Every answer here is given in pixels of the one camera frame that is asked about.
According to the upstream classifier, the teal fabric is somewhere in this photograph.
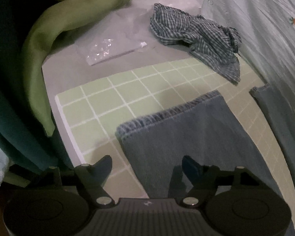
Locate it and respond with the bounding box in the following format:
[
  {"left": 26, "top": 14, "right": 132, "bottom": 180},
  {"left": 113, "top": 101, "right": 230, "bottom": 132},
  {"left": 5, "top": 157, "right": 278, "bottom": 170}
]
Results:
[{"left": 0, "top": 73, "right": 72, "bottom": 175}]

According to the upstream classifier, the green grid cutting mat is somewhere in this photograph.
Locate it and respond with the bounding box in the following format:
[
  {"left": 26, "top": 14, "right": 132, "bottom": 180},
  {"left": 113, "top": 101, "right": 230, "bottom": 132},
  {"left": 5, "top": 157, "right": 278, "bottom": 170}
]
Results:
[{"left": 51, "top": 58, "right": 295, "bottom": 228}]

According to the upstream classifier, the blue checked shirt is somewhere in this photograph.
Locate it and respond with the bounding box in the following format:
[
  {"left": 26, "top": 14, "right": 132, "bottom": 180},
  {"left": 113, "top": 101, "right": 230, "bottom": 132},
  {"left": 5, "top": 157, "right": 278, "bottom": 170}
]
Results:
[{"left": 150, "top": 3, "right": 242, "bottom": 85}]

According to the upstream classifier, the clear plastic bag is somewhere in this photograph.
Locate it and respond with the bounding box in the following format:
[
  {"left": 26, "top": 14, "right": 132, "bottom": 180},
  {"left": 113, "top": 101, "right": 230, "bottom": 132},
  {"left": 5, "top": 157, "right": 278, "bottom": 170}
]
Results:
[{"left": 74, "top": 0, "right": 201, "bottom": 66}]

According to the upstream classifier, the pale carrot print sheet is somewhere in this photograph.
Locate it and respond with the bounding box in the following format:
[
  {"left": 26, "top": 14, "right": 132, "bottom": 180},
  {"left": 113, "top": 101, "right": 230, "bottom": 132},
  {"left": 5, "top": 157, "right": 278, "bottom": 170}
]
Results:
[{"left": 202, "top": 0, "right": 295, "bottom": 112}]

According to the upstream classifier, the olive green curtain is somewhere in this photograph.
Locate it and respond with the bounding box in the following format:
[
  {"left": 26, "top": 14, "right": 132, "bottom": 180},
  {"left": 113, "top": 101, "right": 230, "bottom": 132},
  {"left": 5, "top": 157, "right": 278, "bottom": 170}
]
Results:
[{"left": 23, "top": 0, "right": 130, "bottom": 136}]

